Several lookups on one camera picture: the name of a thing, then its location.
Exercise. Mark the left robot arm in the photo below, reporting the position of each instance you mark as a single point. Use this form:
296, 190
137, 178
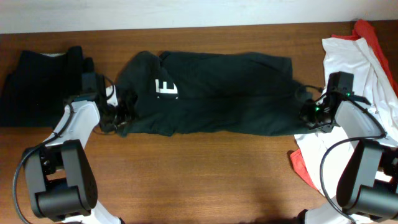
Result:
59, 178

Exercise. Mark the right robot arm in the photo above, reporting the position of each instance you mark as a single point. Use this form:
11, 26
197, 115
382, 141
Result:
367, 187

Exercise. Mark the white t-shirt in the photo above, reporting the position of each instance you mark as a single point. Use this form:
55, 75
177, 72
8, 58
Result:
371, 82

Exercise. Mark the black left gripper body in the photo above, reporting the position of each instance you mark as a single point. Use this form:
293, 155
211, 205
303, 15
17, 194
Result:
118, 114

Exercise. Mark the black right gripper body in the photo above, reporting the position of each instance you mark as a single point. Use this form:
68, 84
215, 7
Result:
313, 116

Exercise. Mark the dark green Nike t-shirt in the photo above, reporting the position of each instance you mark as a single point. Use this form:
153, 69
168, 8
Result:
184, 93

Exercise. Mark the folded black clothes stack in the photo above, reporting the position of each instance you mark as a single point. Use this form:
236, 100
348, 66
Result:
34, 93

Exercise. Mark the red garment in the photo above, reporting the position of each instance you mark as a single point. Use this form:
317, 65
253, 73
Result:
362, 29

